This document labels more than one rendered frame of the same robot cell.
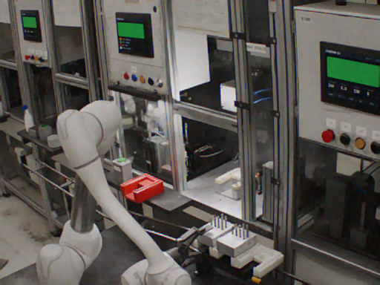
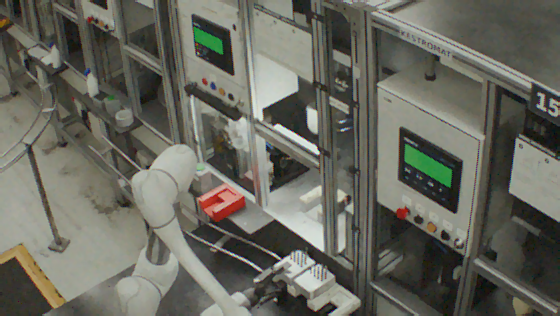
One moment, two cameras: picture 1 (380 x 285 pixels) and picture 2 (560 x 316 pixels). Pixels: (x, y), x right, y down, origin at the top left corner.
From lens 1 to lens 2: 102 cm
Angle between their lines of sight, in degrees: 14
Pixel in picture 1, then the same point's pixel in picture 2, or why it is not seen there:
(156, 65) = (236, 83)
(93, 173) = (169, 233)
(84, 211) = (160, 247)
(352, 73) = (428, 167)
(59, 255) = (136, 292)
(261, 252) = (338, 296)
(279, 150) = (359, 203)
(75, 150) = (151, 214)
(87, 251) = (163, 282)
